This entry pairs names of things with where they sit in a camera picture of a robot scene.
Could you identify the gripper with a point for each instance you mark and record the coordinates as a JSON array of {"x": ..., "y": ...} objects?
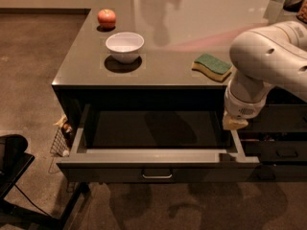
[{"x": 240, "y": 107}]

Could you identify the dark drawer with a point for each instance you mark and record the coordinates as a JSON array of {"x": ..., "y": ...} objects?
[
  {"x": 277, "y": 151},
  {"x": 280, "y": 118},
  {"x": 280, "y": 173},
  {"x": 155, "y": 147}
]

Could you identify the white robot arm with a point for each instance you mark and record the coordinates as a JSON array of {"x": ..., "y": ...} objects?
[{"x": 264, "y": 58}]

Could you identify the green yellow sponge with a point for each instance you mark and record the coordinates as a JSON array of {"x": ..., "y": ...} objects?
[{"x": 212, "y": 67}]

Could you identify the dark counter cabinet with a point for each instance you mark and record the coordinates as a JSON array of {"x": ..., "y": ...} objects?
[{"x": 176, "y": 32}]

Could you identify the white bowl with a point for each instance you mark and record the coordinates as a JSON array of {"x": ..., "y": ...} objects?
[{"x": 125, "y": 46}]

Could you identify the red apple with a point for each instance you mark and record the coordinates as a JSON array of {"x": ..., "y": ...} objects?
[{"x": 106, "y": 18}]

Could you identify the wire basket with items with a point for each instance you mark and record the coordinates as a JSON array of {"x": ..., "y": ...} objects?
[{"x": 63, "y": 140}]

